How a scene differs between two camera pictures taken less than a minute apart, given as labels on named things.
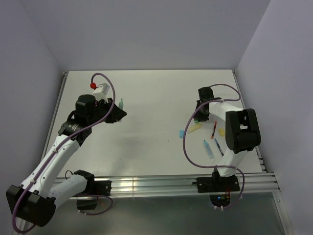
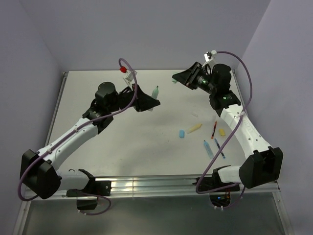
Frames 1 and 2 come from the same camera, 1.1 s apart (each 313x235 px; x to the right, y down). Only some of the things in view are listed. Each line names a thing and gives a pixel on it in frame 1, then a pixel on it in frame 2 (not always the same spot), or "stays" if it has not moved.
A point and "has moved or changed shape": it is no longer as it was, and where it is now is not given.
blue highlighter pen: [209, 150] stays
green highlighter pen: [121, 105] has moved or changed shape
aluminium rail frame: [163, 185] stays
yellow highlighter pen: [194, 128] stays
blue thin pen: [219, 147] stays
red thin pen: [212, 137] stays
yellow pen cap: [221, 132] stays
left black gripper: [116, 113] → [144, 102]
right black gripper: [201, 118] → [189, 77]
